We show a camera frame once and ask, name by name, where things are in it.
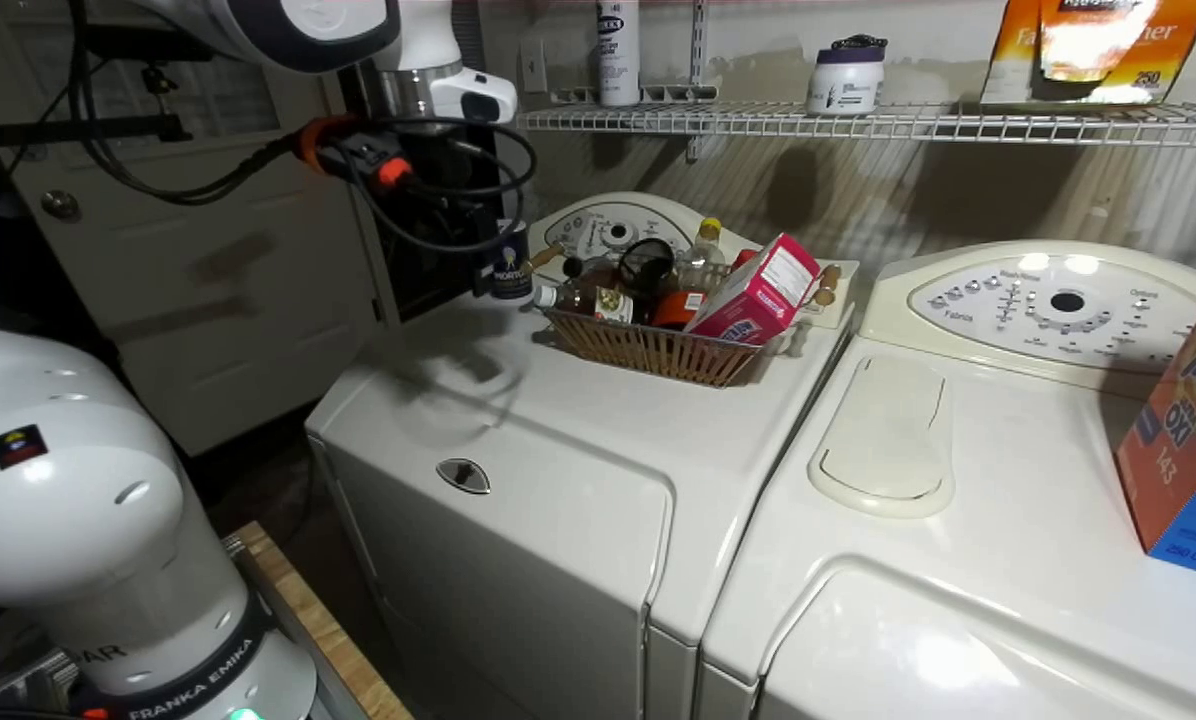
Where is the black round filter cup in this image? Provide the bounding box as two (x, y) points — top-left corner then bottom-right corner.
(617, 237), (679, 299)

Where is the wooden board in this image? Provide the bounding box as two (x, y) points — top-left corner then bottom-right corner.
(224, 515), (415, 720)

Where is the cream washing machine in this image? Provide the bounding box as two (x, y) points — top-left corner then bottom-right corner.
(303, 189), (870, 720)

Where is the metal door knob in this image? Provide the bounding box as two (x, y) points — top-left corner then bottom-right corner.
(38, 182), (90, 228)

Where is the black metal bar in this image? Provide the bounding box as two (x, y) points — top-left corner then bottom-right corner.
(0, 110), (198, 151)

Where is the wicker basket with wooden handles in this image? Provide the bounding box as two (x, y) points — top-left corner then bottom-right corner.
(535, 246), (852, 392)

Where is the glass bottle white green label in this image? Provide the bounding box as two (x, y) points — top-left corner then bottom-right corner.
(593, 278), (645, 326)

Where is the white door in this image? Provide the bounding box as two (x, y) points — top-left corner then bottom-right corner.
(4, 122), (405, 458)

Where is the orange blue Tide box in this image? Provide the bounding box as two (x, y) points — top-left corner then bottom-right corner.
(1112, 258), (1196, 588)

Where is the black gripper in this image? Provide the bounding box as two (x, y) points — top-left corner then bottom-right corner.
(401, 122), (524, 290)

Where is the cream dryer machine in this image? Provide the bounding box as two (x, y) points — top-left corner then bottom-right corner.
(696, 237), (1196, 720)

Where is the white wire wall shelf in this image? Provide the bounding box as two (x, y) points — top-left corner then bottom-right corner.
(513, 93), (1196, 151)

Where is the pink drink mix box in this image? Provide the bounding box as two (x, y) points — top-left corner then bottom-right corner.
(689, 231), (827, 348)

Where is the clear bottle with yellow cap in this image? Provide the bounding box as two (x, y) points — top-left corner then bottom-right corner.
(679, 214), (737, 299)

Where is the cream dryer lint cover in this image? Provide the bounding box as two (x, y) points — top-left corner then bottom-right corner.
(807, 348), (955, 519)

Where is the orange labelled jar black lid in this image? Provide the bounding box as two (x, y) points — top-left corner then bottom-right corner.
(649, 284), (706, 331)

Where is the white spray can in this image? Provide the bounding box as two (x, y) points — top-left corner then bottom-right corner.
(593, 0), (645, 110)

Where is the orange yellow detergent box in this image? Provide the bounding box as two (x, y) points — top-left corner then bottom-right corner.
(975, 0), (1196, 107)

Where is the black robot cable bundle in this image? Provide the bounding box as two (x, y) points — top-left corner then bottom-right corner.
(68, 0), (544, 258)

